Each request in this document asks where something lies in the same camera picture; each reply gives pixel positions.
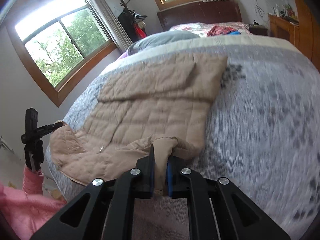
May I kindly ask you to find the wooden wardrobe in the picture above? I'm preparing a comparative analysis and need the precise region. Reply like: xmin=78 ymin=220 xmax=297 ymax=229
xmin=295 ymin=0 xmax=320 ymax=70

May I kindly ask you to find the wooden dresser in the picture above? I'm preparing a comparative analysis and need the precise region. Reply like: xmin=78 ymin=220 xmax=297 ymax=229
xmin=268 ymin=14 xmax=299 ymax=48

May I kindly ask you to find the coat rack with clothes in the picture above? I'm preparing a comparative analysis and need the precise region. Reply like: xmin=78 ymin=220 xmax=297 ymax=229
xmin=118 ymin=0 xmax=147 ymax=43

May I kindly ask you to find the wooden framed side window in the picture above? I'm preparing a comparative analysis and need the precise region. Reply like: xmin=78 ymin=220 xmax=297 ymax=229
xmin=4 ymin=0 xmax=117 ymax=106

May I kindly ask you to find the pink sleeved left forearm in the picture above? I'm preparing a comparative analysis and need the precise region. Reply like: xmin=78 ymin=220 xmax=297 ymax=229
xmin=22 ymin=165 xmax=44 ymax=195

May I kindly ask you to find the black gloved left hand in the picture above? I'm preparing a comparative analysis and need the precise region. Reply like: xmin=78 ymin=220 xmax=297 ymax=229
xmin=24 ymin=139 xmax=44 ymax=172

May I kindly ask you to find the dark bedside nightstand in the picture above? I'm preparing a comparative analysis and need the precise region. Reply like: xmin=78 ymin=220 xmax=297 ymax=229
xmin=248 ymin=24 xmax=268 ymax=36

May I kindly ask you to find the red patterned clothes pile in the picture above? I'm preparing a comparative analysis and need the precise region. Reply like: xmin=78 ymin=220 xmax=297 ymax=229
xmin=207 ymin=25 xmax=241 ymax=37

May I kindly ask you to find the beige quilted down jacket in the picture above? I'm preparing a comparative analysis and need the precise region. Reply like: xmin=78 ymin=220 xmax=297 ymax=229
xmin=49 ymin=53 xmax=227 ymax=194

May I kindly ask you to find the pink clothed torso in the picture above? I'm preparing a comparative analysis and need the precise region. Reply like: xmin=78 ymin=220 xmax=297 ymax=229
xmin=1 ymin=182 xmax=66 ymax=239

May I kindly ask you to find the grey striped side curtain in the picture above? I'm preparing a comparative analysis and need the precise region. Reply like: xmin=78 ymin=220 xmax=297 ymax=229
xmin=87 ymin=0 xmax=132 ymax=53

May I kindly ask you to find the dark wooden headboard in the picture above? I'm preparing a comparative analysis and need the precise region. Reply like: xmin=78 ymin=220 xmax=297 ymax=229
xmin=157 ymin=0 xmax=242 ymax=31

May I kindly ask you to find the pink floral bed sheet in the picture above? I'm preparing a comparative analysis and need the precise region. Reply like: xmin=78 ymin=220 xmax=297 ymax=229
xmin=169 ymin=22 xmax=251 ymax=37

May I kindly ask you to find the grey pillow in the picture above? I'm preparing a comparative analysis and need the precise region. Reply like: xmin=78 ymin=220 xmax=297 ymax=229
xmin=127 ymin=30 xmax=200 ymax=56

